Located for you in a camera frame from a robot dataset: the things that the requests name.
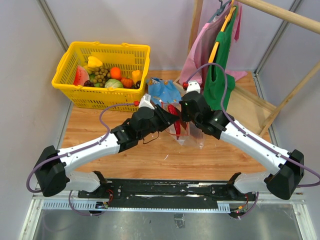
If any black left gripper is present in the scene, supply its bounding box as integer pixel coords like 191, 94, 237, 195
138, 104, 180, 141

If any red chili pepper toy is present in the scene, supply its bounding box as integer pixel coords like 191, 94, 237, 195
167, 104, 182, 140

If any clear zip top bag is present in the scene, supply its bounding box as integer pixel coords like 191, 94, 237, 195
160, 102, 205, 150

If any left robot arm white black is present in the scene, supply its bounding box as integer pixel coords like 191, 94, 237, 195
26, 105, 179, 198

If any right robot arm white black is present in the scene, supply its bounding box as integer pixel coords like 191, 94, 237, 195
180, 91, 304, 200

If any green shirt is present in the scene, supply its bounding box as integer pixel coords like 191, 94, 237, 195
203, 8, 238, 111

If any blue patterned cloth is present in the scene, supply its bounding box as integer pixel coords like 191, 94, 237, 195
147, 77, 182, 106

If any pink shirt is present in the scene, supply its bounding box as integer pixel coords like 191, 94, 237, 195
179, 2, 248, 89

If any orange bell pepper toy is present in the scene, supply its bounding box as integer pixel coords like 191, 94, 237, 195
131, 70, 142, 85

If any small orange pumpkin toy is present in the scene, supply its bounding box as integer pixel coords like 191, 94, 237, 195
120, 77, 134, 89

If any green cabbage toy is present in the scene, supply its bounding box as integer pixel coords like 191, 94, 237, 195
104, 78, 124, 89

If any orange fruit toy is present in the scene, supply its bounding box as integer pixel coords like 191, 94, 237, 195
109, 67, 122, 80

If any yellow plastic basket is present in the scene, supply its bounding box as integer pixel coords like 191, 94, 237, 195
51, 41, 151, 112

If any longan bunch toy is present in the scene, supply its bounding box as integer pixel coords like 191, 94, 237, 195
89, 66, 111, 87

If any dark grape bunch toy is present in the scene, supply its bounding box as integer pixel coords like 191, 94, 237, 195
83, 80, 95, 87

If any yellow bell pepper toy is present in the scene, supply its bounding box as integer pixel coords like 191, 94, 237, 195
87, 56, 103, 69

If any yellow hanger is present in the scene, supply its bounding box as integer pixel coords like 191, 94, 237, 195
208, 6, 237, 63

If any watermelon slice toy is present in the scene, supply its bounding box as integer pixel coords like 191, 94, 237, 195
73, 65, 90, 86

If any grey hanger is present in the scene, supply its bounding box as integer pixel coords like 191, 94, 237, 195
208, 0, 231, 23

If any wooden clothes rack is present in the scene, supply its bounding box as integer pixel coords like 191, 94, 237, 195
188, 0, 320, 137

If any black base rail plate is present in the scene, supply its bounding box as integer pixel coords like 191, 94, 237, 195
77, 178, 256, 211

